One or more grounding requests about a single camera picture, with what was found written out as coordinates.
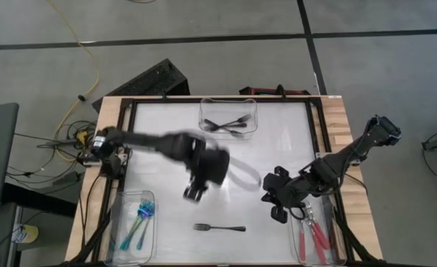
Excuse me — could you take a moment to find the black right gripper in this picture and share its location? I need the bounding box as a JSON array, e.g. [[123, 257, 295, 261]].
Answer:
[[260, 165, 308, 224]]

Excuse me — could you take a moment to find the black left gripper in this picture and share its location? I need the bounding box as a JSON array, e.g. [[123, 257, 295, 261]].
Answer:
[[183, 142, 231, 203]]

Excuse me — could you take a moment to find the clear plastic tray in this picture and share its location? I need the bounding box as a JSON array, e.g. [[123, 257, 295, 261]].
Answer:
[[198, 96, 259, 141], [287, 202, 348, 266], [105, 189, 159, 267]]

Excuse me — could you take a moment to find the white work mat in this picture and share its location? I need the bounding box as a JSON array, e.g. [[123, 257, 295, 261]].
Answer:
[[123, 102, 325, 265]]

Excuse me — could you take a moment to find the red and black case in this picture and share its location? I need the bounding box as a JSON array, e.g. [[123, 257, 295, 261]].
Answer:
[[239, 84, 311, 96]]

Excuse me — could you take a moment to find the yellow and white container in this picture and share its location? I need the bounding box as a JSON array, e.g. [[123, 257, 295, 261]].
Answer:
[[12, 224, 40, 245]]

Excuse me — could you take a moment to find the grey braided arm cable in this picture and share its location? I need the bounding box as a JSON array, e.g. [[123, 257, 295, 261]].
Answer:
[[227, 155, 263, 193]]

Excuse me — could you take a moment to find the black metal table frame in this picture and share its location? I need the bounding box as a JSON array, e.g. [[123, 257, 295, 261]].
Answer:
[[69, 95, 381, 267]]

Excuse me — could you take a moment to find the black floor cable bundle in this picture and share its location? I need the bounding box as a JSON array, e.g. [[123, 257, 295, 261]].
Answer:
[[6, 120, 100, 194]]

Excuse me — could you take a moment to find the yellow cable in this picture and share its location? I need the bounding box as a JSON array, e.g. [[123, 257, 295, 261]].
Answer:
[[47, 0, 100, 160]]

